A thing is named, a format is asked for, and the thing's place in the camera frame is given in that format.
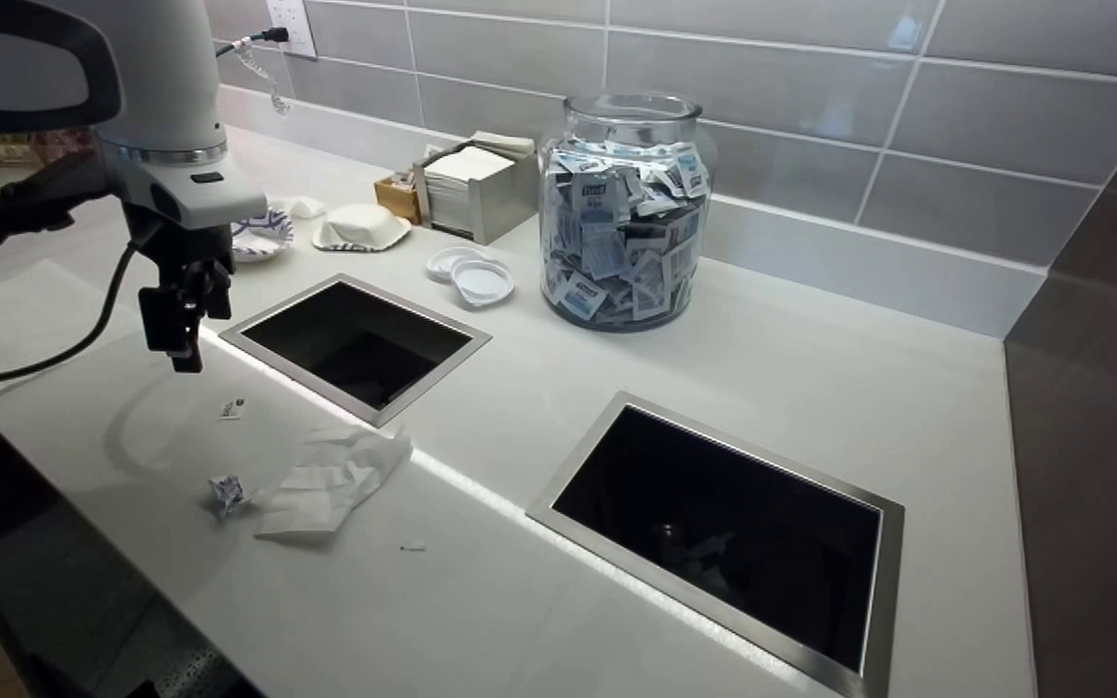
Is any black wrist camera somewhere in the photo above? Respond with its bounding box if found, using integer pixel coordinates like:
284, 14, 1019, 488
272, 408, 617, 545
0, 149, 135, 247

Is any wooden tray of packets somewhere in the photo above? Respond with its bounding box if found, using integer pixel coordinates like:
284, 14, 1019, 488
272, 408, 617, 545
374, 165, 431, 226

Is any metal napkin dispenser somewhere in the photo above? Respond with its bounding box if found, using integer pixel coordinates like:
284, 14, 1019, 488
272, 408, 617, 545
417, 127, 545, 247

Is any white wall outlet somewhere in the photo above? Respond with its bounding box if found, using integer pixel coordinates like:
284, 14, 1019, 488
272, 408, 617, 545
266, 0, 317, 61

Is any black camera cable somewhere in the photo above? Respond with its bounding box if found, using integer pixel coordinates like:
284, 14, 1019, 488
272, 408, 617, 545
0, 233, 142, 392

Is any blue patterned paper plate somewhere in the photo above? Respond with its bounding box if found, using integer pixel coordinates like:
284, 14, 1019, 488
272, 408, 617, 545
231, 207, 297, 271

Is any crumpled white paper wrapper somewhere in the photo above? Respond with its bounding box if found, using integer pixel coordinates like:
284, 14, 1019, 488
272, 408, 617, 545
249, 421, 417, 545

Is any small white bowl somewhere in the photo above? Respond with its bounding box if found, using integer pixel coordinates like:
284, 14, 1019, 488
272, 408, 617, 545
449, 255, 519, 311

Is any dark wood cabinet panel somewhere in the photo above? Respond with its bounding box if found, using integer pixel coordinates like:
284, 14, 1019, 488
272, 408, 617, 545
1001, 80, 1117, 698

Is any small crumpled foil wad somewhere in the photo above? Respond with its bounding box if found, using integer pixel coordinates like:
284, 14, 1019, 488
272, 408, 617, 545
200, 469, 260, 522

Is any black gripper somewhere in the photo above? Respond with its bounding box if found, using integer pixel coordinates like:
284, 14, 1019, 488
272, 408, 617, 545
130, 208, 240, 377

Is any glass jar of packets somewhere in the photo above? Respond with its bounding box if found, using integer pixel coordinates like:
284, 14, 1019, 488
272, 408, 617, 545
537, 89, 716, 336

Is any steel rimmed counter bin opening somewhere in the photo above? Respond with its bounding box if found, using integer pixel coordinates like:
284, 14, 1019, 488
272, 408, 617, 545
218, 269, 498, 430
528, 388, 909, 698

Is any black plug with cord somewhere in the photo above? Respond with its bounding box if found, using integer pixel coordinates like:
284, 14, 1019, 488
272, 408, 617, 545
215, 22, 297, 111

